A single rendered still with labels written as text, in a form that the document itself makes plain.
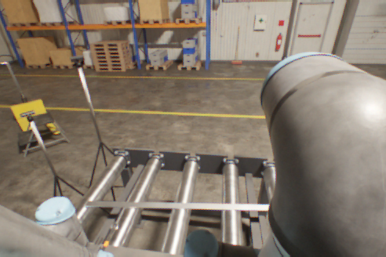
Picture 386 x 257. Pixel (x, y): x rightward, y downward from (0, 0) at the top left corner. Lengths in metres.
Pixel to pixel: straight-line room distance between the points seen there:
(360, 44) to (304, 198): 10.54
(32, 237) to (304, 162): 0.33
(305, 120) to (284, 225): 0.09
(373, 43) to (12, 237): 10.90
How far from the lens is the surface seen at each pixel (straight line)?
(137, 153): 1.77
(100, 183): 1.56
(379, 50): 11.08
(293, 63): 0.29
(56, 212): 0.61
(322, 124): 0.18
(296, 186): 0.18
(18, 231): 0.34
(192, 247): 0.51
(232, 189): 1.39
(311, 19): 9.84
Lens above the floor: 1.90
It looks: 29 degrees down
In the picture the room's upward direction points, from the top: 1 degrees counter-clockwise
